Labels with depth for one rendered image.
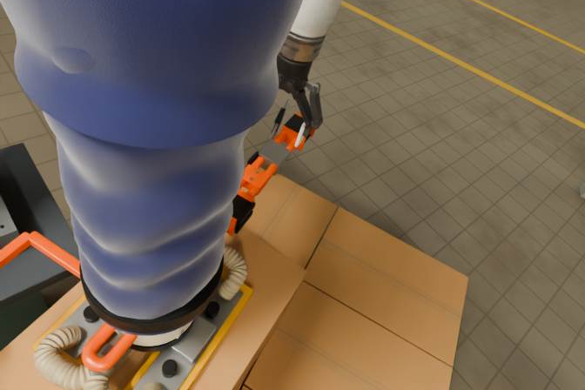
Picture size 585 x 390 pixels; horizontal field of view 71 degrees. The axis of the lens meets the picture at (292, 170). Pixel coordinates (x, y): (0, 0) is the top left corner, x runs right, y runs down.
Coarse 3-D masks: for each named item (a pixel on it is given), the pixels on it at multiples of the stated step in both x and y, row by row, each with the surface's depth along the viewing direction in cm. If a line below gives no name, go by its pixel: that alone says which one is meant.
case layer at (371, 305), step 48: (288, 192) 172; (288, 240) 157; (336, 240) 162; (384, 240) 168; (336, 288) 148; (384, 288) 153; (432, 288) 158; (288, 336) 132; (336, 336) 136; (384, 336) 140; (432, 336) 145; (240, 384) 120; (288, 384) 123; (336, 384) 126; (384, 384) 130; (432, 384) 134
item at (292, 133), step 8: (296, 112) 120; (288, 120) 116; (296, 120) 117; (288, 128) 114; (296, 128) 115; (312, 128) 118; (288, 136) 115; (296, 136) 114; (312, 136) 122; (288, 144) 117
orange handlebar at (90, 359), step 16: (256, 160) 105; (256, 176) 101; (256, 192) 99; (16, 240) 76; (32, 240) 77; (48, 240) 78; (0, 256) 74; (16, 256) 76; (48, 256) 77; (64, 256) 77; (96, 336) 69; (128, 336) 70; (96, 352) 69; (112, 352) 68; (96, 368) 66
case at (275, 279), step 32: (256, 256) 103; (256, 288) 97; (288, 288) 100; (256, 320) 92; (0, 352) 77; (32, 352) 78; (224, 352) 86; (256, 352) 88; (0, 384) 73; (32, 384) 75; (192, 384) 81; (224, 384) 82
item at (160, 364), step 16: (224, 272) 96; (240, 288) 94; (208, 304) 87; (224, 304) 90; (240, 304) 92; (208, 320) 87; (224, 320) 88; (224, 336) 88; (160, 352) 81; (208, 352) 83; (144, 368) 79; (160, 368) 79; (176, 368) 77; (192, 368) 81; (128, 384) 76; (144, 384) 76; (160, 384) 77; (176, 384) 78
